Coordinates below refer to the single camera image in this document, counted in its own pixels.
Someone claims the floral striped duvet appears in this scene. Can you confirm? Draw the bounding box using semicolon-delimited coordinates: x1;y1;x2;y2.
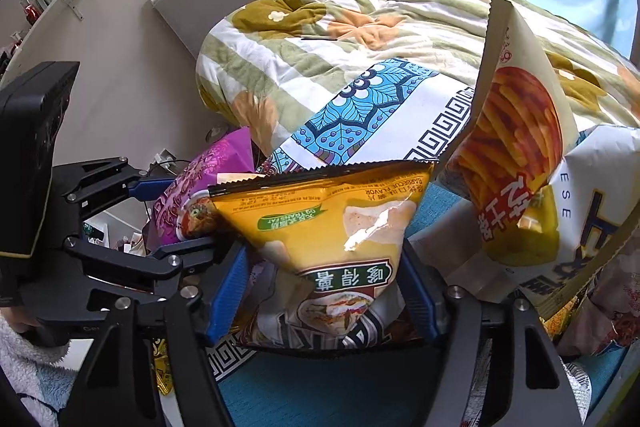
194;0;640;158

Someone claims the gold Pillows chocolate bag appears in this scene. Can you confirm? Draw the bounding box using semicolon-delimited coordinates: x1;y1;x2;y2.
152;339;174;395

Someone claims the yellow potato chip bag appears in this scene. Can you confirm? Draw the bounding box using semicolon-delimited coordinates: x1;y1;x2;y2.
209;160;434;351

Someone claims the white wall shelf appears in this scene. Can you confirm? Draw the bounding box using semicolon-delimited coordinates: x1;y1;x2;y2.
1;0;84;88

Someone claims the dark maroon snack bag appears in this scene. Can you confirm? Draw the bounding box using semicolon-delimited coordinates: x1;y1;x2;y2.
558;235;639;357

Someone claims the teal patterned table cloth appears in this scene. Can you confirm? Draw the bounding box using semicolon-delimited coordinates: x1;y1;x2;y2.
204;56;632;427

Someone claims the white cheese fries bag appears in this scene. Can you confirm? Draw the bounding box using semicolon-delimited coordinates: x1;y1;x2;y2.
439;0;639;317

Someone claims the translucent white packet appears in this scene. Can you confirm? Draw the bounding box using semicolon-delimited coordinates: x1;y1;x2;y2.
406;198;519;306

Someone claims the purple snack bag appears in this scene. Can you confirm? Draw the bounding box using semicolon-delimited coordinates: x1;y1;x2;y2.
145;128;257;251

